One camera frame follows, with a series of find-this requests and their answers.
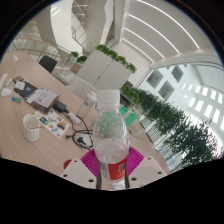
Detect white cabinet topped with plants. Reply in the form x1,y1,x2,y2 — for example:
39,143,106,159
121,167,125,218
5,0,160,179
75,44,138,91

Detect brown planter with green plants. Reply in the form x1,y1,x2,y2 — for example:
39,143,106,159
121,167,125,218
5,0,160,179
69,50,88,75

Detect black power adapter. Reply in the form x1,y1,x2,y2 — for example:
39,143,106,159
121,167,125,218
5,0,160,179
52,99,69,114

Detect white computer mouse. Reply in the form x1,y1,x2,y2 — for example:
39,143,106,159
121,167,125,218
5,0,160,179
0,87,13,98

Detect clear tumbler with white lid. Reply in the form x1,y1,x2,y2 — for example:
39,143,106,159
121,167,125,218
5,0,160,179
77,91,98,119

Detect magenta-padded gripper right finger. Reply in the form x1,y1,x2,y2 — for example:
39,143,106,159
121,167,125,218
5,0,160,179
124,146,168,189

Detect tangled black cables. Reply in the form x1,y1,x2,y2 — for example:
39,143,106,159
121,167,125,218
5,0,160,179
61,111,94,150

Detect black chair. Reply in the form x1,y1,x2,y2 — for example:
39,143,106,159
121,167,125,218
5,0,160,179
38,54,58,74

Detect white grid-patterned mug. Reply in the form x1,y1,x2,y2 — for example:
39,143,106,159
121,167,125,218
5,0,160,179
22,113,44,143

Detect small teal box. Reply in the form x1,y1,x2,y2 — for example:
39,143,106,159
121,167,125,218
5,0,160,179
11,95,23,104

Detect white paper booklet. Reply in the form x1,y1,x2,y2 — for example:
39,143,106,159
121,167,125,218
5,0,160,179
24,88,61,109

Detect white remote control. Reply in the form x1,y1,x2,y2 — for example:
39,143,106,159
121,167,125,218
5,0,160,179
0,72,8,89

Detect colourful sticker sheet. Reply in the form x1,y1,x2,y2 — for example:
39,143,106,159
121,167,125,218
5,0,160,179
34,109,71,139

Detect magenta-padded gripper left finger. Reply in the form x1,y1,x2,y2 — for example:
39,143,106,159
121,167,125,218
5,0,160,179
60,148,101,190

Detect clear plastic water bottle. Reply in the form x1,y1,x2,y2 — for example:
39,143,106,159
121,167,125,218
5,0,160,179
92,89,131,191

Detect long ceiling light strips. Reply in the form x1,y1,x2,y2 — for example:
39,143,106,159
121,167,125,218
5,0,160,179
121,0,201,64

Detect black notebook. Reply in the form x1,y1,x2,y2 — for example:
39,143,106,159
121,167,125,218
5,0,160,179
13,81,38,99

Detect row of green potted trees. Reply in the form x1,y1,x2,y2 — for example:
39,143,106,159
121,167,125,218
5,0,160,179
120,84,224,164

